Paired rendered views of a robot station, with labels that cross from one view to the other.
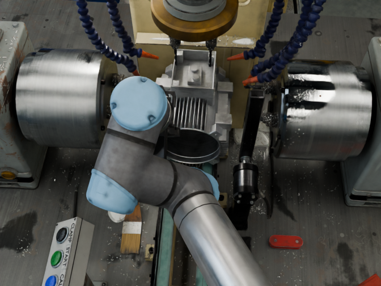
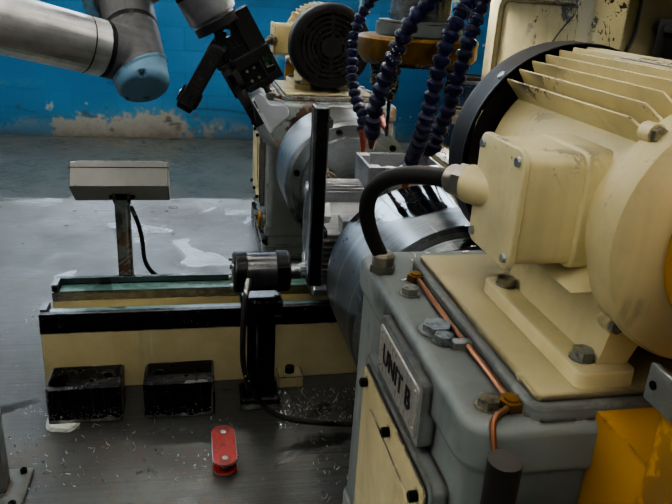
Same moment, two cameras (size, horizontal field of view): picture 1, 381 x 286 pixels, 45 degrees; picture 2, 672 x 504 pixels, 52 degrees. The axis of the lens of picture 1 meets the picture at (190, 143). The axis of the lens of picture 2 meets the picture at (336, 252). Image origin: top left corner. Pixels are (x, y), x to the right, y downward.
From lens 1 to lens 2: 122 cm
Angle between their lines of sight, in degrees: 64
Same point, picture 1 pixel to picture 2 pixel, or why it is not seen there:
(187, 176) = (134, 24)
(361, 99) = (435, 246)
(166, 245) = (174, 285)
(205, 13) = (384, 22)
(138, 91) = not seen: outside the picture
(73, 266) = (109, 168)
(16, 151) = (269, 183)
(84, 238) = (146, 175)
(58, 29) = not seen: hidden behind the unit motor
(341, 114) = (387, 241)
